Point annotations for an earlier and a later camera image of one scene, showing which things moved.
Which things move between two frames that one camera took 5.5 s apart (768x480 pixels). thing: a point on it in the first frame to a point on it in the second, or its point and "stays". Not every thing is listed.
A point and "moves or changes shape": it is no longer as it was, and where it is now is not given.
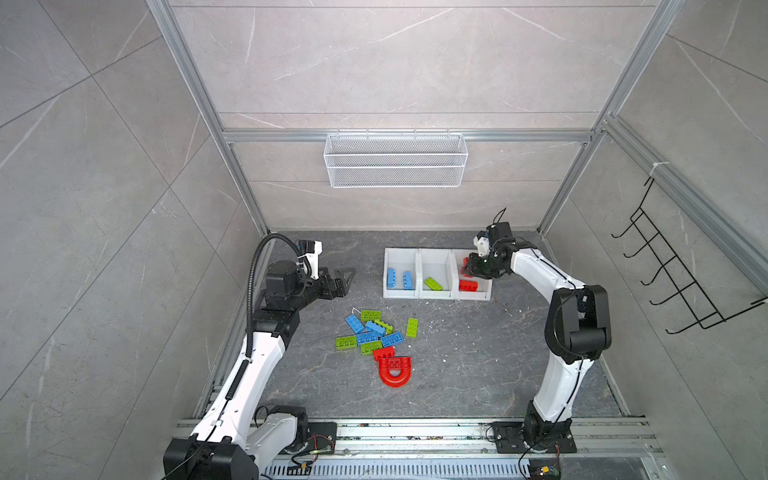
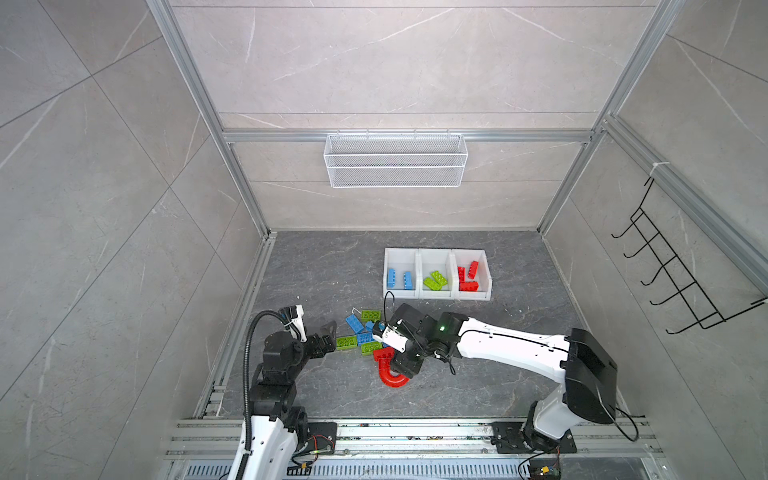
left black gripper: (339, 289) to (318, 351)
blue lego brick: (391, 278) stays
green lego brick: (412, 327) moves or changes shape
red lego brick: (388, 352) stays
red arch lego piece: (403, 363) stays
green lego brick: (433, 285) stays
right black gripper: (473, 267) to (403, 366)
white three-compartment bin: (429, 273) stays
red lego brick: (468, 286) stays
